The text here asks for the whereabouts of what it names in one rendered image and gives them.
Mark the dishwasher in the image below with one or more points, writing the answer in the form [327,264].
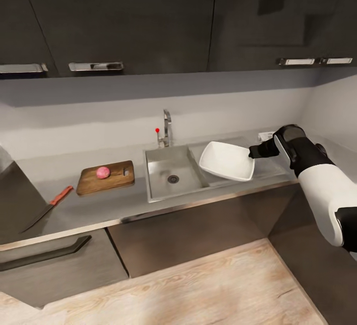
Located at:
[45,272]

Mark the vidalia onion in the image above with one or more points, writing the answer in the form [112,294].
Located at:
[102,172]

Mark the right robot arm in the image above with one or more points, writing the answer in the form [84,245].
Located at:
[331,195]

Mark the cutting board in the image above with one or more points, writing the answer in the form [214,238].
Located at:
[89,182]

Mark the parer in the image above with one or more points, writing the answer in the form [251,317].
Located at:
[53,203]

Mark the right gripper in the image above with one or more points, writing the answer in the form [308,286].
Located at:
[260,151]

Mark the bowl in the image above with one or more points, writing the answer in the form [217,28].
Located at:
[227,161]

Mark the drop in sink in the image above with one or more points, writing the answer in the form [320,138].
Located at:
[172,171]

